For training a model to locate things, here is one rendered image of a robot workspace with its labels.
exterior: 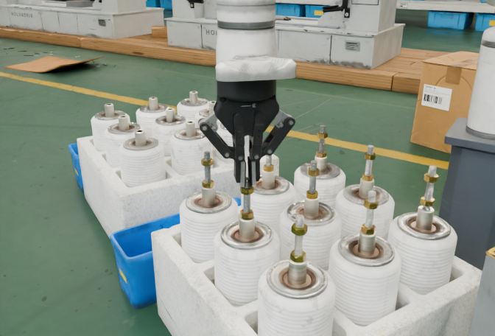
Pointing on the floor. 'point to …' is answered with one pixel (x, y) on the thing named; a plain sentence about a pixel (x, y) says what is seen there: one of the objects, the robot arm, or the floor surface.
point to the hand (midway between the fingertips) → (247, 171)
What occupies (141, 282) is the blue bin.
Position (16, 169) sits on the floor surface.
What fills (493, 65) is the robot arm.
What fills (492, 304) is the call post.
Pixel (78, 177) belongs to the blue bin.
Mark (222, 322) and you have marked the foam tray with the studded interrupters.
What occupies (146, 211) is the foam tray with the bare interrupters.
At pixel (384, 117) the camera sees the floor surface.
